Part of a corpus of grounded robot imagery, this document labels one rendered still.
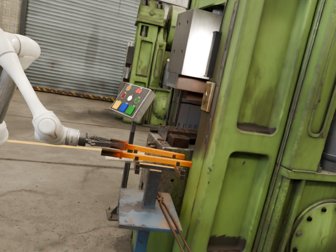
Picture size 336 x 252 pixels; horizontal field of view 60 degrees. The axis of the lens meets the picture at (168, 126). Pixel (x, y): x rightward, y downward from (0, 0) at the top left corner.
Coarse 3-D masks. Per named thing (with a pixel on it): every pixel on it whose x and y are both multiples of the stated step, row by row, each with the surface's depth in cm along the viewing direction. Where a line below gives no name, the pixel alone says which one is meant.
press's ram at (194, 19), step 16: (192, 16) 174; (208, 16) 177; (176, 32) 198; (192, 32) 176; (208, 32) 179; (176, 48) 194; (192, 48) 178; (208, 48) 181; (176, 64) 190; (192, 64) 181
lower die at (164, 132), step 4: (160, 128) 206; (168, 128) 197; (172, 128) 198; (188, 128) 207; (160, 132) 204; (164, 132) 196; (168, 132) 192; (172, 132) 193; (176, 132) 194; (180, 132) 195; (184, 132) 196; (188, 132) 197; (192, 132) 200; (160, 136) 203; (164, 136) 195; (192, 136) 198; (196, 136) 199
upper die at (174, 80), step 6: (168, 78) 202; (174, 78) 190; (180, 78) 186; (186, 78) 187; (192, 78) 188; (198, 78) 190; (168, 84) 201; (174, 84) 189; (180, 84) 187; (186, 84) 188; (192, 84) 189; (198, 84) 191; (204, 84) 192; (192, 90) 190; (198, 90) 192
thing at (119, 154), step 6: (102, 150) 141; (108, 150) 141; (114, 150) 143; (120, 150) 144; (114, 156) 142; (120, 156) 142; (126, 156) 143; (132, 156) 144; (144, 156) 144; (150, 156) 146; (156, 156) 148; (162, 162) 146; (168, 162) 147; (174, 162) 147; (180, 162) 148; (186, 162) 148
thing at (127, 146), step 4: (112, 140) 152; (116, 140) 153; (120, 140) 155; (128, 144) 155; (132, 144) 157; (116, 148) 154; (120, 148) 154; (124, 148) 153; (128, 148) 155; (132, 148) 155; (136, 148) 155; (140, 148) 156; (144, 148) 156; (148, 148) 157; (152, 148) 159; (148, 152) 157; (152, 152) 157; (156, 152) 157; (160, 152) 158; (164, 152) 158; (168, 152) 159; (172, 152) 160; (176, 156) 160; (180, 156) 160; (184, 156) 160
